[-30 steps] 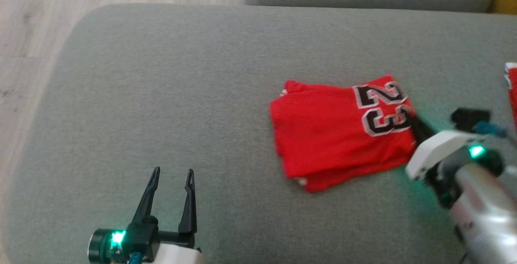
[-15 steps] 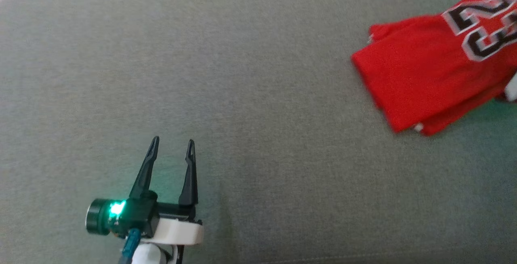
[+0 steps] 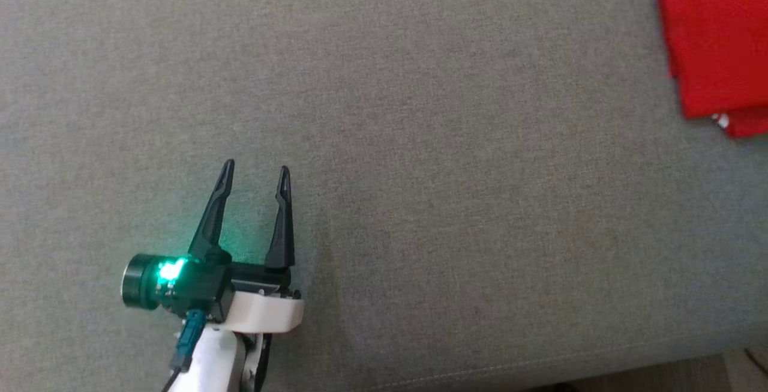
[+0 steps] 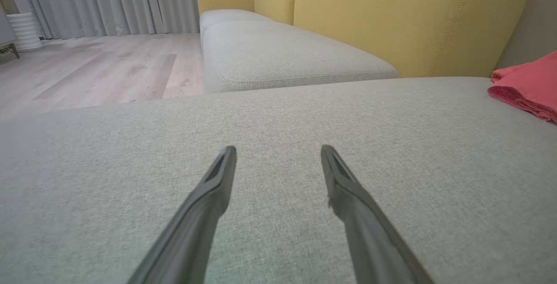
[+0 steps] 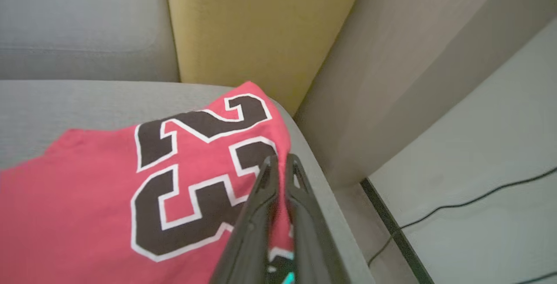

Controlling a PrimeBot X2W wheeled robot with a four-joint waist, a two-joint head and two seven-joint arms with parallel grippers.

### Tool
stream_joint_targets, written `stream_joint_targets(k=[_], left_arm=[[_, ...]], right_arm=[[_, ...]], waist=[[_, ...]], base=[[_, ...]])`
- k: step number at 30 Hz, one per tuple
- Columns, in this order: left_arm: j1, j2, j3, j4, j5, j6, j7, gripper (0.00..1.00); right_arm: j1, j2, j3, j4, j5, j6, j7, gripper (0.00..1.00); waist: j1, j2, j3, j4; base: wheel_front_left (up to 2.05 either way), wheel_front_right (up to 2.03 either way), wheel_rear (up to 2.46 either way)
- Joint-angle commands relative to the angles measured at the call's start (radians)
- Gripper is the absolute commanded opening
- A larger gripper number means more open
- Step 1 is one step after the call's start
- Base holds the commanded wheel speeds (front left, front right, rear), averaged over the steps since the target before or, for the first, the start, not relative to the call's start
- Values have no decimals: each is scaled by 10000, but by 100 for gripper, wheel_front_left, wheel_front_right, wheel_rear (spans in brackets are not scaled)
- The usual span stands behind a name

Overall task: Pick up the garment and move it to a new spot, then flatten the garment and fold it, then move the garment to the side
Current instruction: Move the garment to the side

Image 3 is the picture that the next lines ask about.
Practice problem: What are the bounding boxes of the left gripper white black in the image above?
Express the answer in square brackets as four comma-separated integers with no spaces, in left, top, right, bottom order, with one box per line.
[123,159,304,334]

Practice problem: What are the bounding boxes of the red shorts with white trim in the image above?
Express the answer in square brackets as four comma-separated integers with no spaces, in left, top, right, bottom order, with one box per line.
[656,0,768,120]

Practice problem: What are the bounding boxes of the grey fabric sofa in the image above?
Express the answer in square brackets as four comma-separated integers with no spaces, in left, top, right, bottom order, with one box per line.
[0,0,768,392]

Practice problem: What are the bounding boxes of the left arm cable teal plug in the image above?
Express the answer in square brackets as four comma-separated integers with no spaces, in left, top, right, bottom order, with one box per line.
[161,310,206,392]

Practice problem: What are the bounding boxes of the thin black cable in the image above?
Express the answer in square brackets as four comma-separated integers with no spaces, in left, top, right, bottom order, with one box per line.
[744,348,768,376]

